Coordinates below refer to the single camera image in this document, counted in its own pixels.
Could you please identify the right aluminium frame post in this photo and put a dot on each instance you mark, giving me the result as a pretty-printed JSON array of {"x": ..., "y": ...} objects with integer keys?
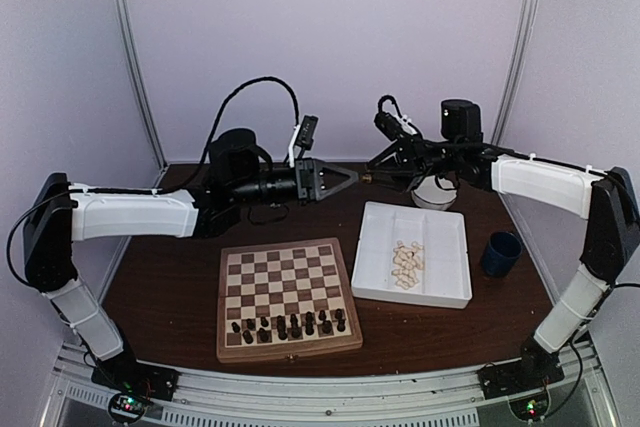
[{"x": 526, "y": 21}]

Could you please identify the dark blue cup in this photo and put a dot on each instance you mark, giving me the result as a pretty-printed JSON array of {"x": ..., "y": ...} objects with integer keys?
[{"x": 501, "y": 253}]

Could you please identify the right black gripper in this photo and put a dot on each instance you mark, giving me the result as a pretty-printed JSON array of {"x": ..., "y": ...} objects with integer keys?
[{"x": 414, "y": 158}]

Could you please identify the white divided plastic tray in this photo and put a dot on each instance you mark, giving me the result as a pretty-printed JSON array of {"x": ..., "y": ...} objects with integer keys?
[{"x": 446, "y": 280}]

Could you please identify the dark knight piece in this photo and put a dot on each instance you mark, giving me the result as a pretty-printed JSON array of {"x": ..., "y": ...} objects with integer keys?
[{"x": 263, "y": 335}]

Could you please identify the front aluminium rail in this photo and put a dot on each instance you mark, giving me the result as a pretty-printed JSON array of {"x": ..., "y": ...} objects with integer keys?
[{"x": 440, "y": 398}]

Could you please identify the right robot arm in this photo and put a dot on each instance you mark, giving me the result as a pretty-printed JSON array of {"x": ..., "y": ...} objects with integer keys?
[{"x": 604, "y": 199}]

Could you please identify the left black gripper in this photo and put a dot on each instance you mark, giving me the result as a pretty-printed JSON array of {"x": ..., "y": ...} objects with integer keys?
[{"x": 309, "y": 175}]

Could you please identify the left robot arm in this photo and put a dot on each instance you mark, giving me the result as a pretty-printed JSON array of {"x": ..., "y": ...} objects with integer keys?
[{"x": 240, "y": 174}]

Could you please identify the dark bishop piece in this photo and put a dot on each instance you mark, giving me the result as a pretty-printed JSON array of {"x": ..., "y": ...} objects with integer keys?
[{"x": 281, "y": 328}]

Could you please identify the dark king piece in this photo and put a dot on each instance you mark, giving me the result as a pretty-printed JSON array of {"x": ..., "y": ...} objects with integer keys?
[{"x": 296, "y": 331}]

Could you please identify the pile of white chess pieces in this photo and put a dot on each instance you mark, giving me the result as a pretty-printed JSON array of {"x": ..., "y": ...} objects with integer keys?
[{"x": 407, "y": 264}]

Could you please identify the left aluminium frame post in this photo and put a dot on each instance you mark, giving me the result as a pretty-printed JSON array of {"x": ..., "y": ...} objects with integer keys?
[{"x": 137, "y": 82}]

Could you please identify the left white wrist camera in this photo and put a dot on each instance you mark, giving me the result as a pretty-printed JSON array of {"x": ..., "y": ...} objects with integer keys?
[{"x": 302, "y": 139}]

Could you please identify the wooden chess board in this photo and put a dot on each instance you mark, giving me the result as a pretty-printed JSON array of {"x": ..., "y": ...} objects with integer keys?
[{"x": 281, "y": 279}]

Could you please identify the white scalloped ceramic bowl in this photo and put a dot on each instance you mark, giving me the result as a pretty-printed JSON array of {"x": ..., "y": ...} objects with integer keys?
[{"x": 434, "y": 194}]

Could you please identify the aluminium frame post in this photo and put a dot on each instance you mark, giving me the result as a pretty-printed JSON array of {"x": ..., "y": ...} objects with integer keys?
[
  {"x": 526, "y": 21},
  {"x": 137, "y": 82}
]

